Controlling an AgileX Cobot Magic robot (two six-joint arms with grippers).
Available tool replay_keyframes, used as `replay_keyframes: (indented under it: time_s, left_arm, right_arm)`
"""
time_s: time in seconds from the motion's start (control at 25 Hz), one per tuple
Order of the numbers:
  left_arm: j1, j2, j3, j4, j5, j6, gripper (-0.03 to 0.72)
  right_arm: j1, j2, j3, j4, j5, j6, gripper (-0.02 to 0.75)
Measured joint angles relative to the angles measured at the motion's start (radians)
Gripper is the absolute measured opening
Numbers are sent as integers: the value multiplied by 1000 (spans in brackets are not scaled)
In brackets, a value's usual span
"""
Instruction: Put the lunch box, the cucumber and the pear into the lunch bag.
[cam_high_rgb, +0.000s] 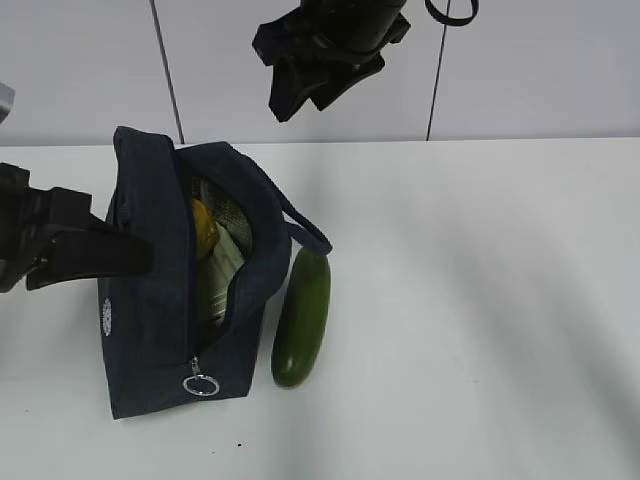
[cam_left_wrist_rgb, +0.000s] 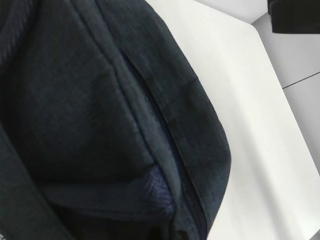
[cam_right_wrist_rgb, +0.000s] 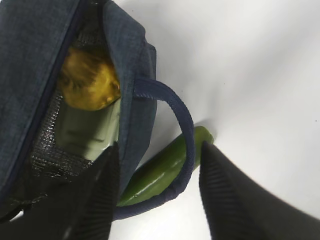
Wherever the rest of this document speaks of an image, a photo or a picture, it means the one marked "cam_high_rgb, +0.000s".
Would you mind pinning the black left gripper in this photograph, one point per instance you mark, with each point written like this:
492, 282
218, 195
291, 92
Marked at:
36, 244

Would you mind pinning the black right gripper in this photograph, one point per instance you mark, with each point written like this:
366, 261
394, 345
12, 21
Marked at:
347, 34

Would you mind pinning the yellow squash toy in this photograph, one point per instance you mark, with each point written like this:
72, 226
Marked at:
207, 232

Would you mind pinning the dark blue insulated lunch bag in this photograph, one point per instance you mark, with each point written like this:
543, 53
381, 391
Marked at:
155, 355

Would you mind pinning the green lid glass food container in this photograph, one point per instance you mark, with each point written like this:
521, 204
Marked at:
220, 267

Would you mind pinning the green cucumber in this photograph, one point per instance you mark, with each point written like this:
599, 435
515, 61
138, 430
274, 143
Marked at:
302, 323

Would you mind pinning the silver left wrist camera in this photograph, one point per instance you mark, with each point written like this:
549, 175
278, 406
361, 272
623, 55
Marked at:
7, 98

